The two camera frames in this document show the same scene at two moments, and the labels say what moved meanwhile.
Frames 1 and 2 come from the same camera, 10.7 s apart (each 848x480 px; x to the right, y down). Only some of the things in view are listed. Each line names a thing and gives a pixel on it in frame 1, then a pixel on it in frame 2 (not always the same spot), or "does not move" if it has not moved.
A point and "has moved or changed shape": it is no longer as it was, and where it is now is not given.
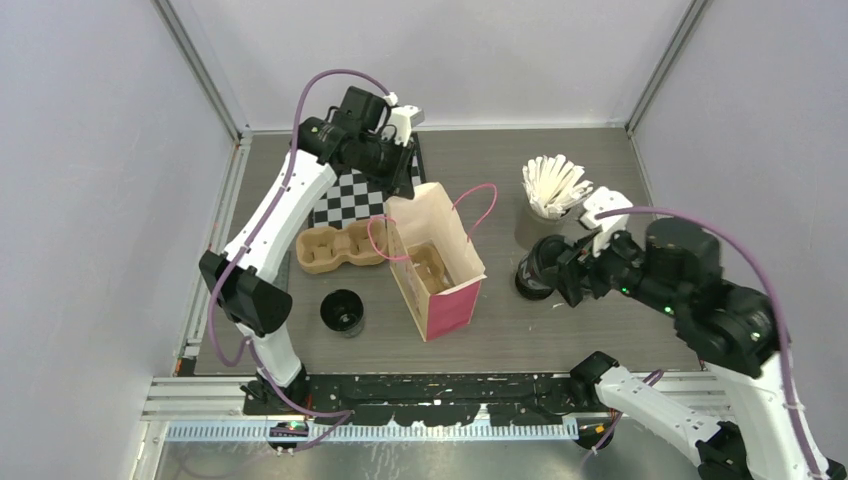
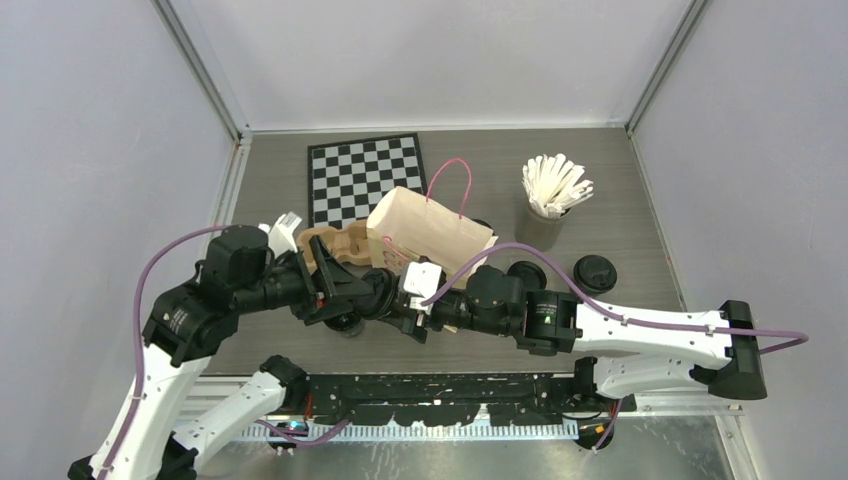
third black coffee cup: x=343 y=311 does not move
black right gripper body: x=619 y=265 -> x=451 y=307
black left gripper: x=402 y=186 -> x=332 y=286
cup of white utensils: x=553 y=185 does not move
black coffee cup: x=537 y=274 has moved or changed shape
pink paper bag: x=434 y=268 has moved or changed shape
